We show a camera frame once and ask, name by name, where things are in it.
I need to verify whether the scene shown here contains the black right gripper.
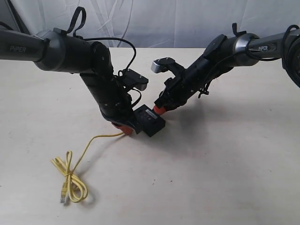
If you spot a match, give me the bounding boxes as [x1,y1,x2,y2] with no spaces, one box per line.
[153,78,199,115]

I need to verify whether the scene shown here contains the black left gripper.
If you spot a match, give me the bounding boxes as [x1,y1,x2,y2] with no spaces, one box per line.
[99,89,142,135]

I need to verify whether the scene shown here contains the small black box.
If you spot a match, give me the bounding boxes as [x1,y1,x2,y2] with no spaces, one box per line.
[134,105,165,137]

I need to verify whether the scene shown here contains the yellow ethernet cable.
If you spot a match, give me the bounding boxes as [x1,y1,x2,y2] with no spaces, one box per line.
[50,131,125,203]

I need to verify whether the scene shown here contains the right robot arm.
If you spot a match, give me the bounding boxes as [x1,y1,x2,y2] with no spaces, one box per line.
[151,23,300,115]

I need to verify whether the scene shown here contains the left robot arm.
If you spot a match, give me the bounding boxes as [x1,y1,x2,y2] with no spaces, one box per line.
[0,26,148,135]

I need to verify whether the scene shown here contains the white backdrop curtain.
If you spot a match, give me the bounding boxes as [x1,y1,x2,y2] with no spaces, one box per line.
[0,0,300,48]

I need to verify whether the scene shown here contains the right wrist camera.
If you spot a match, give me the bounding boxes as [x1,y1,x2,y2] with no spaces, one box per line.
[151,57,175,74]

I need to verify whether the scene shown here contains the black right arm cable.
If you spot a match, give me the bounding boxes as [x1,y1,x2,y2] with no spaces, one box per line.
[198,22,300,98]

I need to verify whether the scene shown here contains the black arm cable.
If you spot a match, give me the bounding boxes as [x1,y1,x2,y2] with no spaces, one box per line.
[198,22,300,98]
[67,7,143,108]

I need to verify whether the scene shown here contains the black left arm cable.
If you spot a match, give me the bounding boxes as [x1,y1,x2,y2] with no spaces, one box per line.
[67,7,143,108]

